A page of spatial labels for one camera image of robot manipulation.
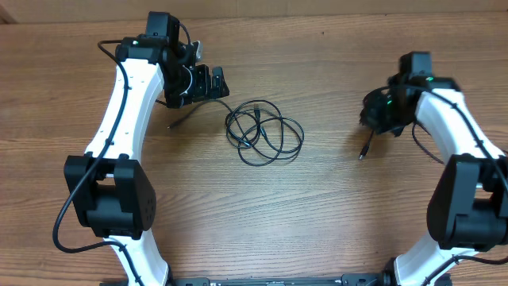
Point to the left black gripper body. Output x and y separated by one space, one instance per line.
189 85

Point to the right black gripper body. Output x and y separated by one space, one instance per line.
383 117

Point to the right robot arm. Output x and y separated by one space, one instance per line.
467 213

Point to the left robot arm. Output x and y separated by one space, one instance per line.
108 187

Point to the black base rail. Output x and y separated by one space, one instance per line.
355 279

